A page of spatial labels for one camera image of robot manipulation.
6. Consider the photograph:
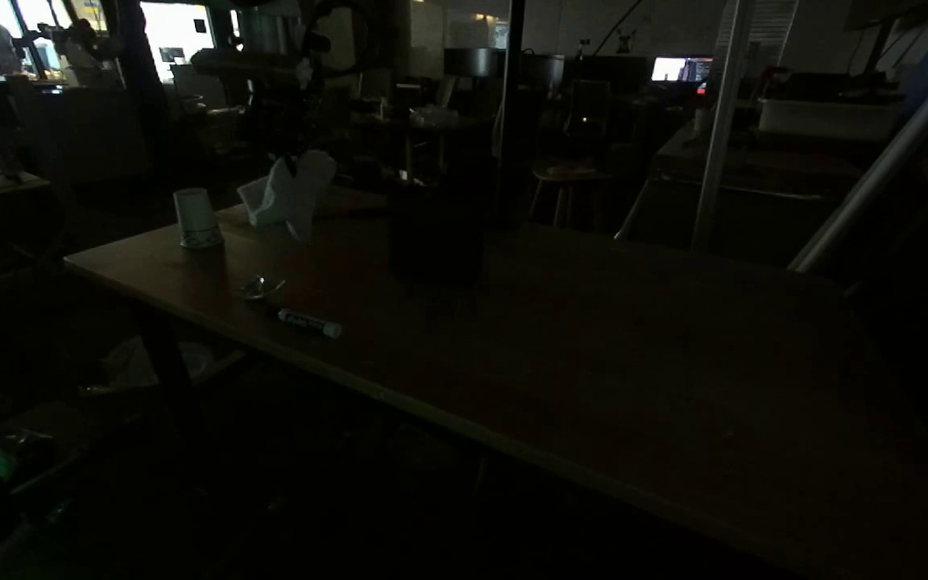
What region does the white cup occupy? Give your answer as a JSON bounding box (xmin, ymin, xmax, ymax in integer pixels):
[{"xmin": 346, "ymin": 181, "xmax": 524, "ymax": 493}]
[{"xmin": 175, "ymin": 187, "xmax": 222, "ymax": 251}]

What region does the white towel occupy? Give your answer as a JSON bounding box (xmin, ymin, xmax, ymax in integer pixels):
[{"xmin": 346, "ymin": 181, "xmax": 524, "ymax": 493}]
[{"xmin": 236, "ymin": 150, "xmax": 336, "ymax": 243}]

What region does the white marker pen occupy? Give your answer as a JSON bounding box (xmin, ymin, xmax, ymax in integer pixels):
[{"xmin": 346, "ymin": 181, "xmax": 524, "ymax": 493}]
[{"xmin": 277, "ymin": 311, "xmax": 343, "ymax": 339}]

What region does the dark open box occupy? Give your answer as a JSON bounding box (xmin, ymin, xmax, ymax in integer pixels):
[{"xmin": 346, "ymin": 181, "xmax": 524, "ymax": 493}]
[{"xmin": 386, "ymin": 185, "xmax": 482, "ymax": 283}]

